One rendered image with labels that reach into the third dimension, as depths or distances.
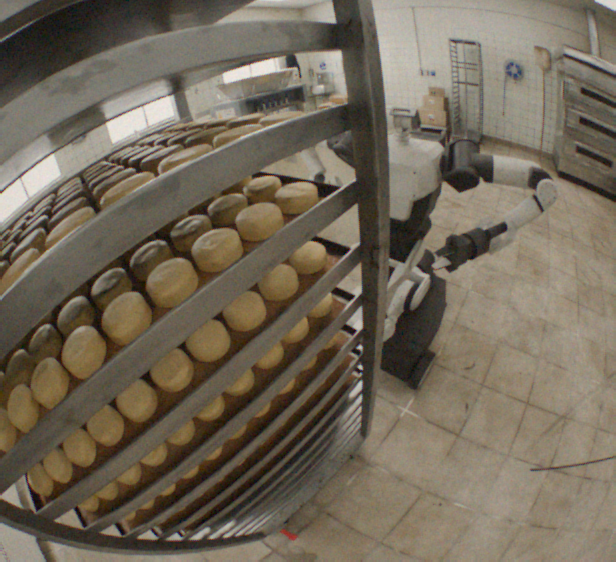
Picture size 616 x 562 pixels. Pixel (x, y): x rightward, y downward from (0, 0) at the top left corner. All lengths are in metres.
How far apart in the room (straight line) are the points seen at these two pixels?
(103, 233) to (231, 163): 0.10
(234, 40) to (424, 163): 0.74
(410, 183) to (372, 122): 0.62
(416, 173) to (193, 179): 0.75
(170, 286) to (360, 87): 0.25
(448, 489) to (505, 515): 0.36
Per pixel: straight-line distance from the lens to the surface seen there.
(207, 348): 0.31
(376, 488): 1.29
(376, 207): 0.32
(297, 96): 2.35
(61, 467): 0.39
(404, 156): 0.89
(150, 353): 0.23
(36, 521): 0.43
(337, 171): 1.73
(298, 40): 0.25
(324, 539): 1.31
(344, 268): 0.36
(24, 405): 0.31
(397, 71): 5.89
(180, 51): 0.19
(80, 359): 0.26
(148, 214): 0.18
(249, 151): 0.21
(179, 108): 0.64
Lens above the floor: 1.29
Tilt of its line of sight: 37 degrees down
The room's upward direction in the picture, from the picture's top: 11 degrees counter-clockwise
